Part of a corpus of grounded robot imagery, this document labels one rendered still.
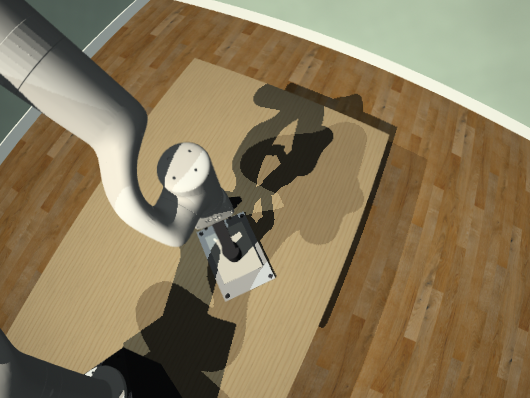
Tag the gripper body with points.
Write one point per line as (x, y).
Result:
(224, 212)

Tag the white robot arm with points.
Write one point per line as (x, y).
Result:
(41, 66)

